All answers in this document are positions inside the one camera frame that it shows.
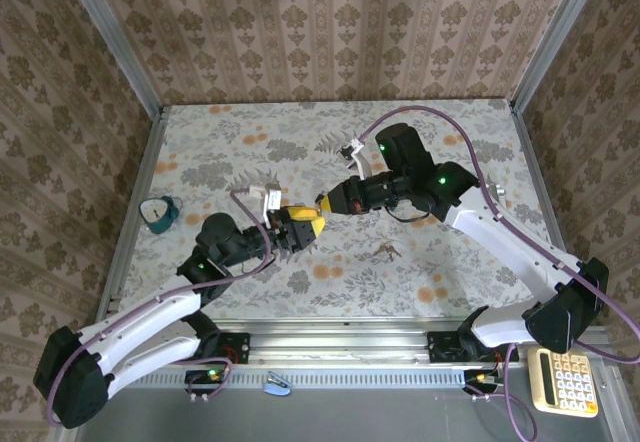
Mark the teal padlock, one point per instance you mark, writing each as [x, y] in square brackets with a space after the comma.
[162, 217]

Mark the black controller box orange light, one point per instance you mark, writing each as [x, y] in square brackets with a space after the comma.
[482, 381]

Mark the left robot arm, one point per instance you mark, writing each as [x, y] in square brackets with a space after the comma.
[150, 312]

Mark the cream calculator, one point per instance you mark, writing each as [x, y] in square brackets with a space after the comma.
[562, 384]

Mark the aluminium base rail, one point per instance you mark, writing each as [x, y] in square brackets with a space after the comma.
[340, 344]

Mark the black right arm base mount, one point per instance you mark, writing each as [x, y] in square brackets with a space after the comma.
[450, 347]

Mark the aluminium table side rail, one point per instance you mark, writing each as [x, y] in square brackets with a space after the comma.
[537, 177]
[145, 187]

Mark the blue white clip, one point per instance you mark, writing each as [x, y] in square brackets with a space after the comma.
[276, 386]

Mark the aluminium frame post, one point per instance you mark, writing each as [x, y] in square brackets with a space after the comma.
[555, 37]
[112, 37]

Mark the black controller box green light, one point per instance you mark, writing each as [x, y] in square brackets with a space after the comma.
[207, 379]

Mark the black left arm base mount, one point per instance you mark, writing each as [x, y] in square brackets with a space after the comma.
[235, 347]

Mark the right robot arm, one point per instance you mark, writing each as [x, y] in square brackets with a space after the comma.
[500, 242]

